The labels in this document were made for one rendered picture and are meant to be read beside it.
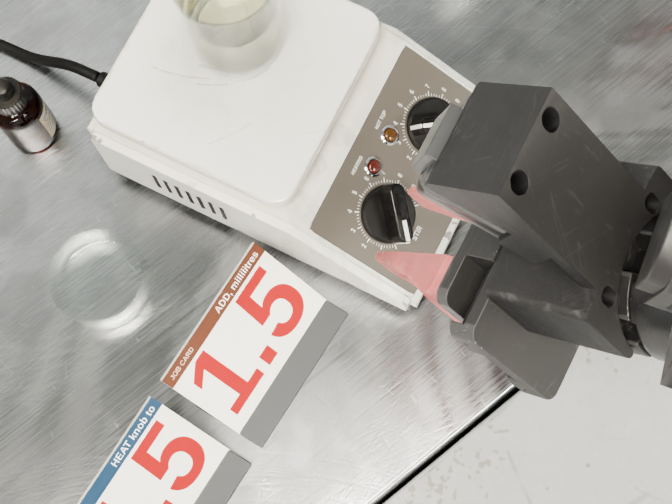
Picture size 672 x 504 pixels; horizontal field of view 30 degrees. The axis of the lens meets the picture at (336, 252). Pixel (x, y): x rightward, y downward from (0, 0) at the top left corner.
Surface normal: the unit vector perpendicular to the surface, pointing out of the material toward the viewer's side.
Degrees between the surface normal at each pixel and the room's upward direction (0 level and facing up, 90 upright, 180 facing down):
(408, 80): 30
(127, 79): 0
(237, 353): 40
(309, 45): 0
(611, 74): 0
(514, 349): 49
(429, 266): 62
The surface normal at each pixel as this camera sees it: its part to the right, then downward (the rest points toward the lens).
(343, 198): 0.41, -0.01
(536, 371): 0.65, 0.16
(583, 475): -0.04, -0.25
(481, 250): -0.61, -0.48
